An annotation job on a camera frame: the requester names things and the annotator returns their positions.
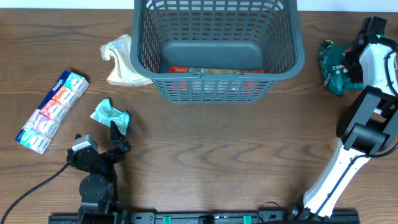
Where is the mint green packet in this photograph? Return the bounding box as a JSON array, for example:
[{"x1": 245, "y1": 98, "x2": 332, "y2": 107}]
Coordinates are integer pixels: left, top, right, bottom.
[{"x1": 90, "y1": 98, "x2": 130, "y2": 135}]

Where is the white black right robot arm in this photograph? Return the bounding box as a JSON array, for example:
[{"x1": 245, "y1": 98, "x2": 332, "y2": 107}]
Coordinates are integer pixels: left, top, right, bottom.
[{"x1": 287, "y1": 16, "x2": 397, "y2": 223}]

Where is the grey plastic lattice basket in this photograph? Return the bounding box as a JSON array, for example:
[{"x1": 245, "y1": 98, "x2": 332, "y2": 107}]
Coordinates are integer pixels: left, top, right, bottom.
[{"x1": 130, "y1": 0, "x2": 305, "y2": 103}]

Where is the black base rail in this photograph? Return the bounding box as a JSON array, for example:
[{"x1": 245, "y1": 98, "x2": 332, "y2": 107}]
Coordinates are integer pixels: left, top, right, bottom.
[{"x1": 48, "y1": 209, "x2": 360, "y2": 224}]

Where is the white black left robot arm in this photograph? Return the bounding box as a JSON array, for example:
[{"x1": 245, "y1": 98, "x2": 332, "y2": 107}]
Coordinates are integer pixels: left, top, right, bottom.
[{"x1": 67, "y1": 121, "x2": 131, "y2": 223}]

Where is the green Nescafe coffee bag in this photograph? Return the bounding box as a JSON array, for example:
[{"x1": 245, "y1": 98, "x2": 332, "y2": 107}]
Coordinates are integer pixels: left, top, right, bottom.
[{"x1": 318, "y1": 40, "x2": 364, "y2": 96}]

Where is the crumpled beige paper pouch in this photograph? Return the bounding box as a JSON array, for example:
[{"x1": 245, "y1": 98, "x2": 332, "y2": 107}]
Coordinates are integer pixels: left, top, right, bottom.
[{"x1": 100, "y1": 34, "x2": 152, "y2": 87}]

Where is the Kleenex tissue multipack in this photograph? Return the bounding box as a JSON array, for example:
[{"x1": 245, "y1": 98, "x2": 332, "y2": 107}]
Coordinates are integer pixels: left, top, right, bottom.
[{"x1": 15, "y1": 70, "x2": 90, "y2": 154}]

